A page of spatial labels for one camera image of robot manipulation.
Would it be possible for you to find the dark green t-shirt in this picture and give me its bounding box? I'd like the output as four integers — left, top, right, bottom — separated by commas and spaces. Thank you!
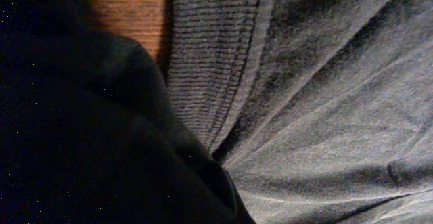
0, 0, 433, 224

